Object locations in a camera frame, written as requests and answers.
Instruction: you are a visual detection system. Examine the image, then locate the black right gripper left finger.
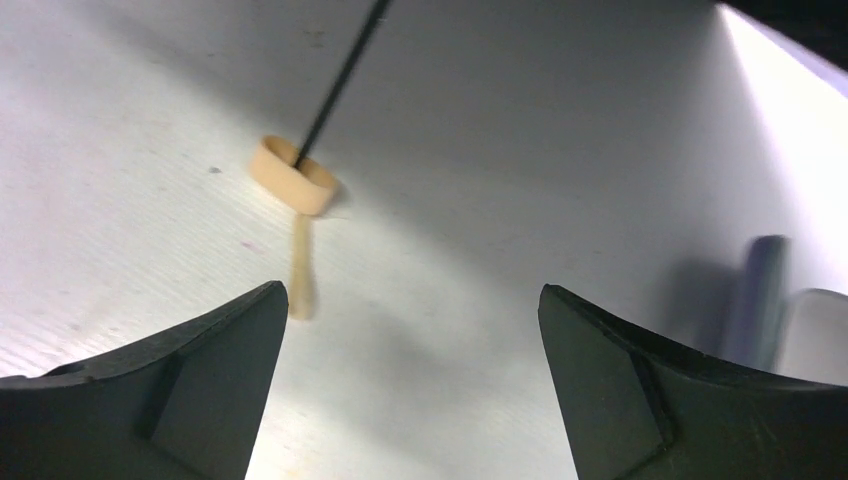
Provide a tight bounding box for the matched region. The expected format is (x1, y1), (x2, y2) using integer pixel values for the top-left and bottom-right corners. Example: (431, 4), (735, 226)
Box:
(1, 281), (288, 479)

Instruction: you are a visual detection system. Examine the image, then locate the beige folding umbrella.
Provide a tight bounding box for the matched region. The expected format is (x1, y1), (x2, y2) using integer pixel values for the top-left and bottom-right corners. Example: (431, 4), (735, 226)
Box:
(248, 0), (848, 323)

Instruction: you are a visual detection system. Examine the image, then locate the lilac umbrella case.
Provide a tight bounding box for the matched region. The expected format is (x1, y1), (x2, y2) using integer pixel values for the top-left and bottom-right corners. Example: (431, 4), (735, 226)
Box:
(717, 235), (847, 386)

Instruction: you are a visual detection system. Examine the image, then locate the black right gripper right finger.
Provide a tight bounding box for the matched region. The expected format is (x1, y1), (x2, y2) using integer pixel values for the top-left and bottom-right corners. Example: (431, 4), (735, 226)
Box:
(538, 285), (847, 480)

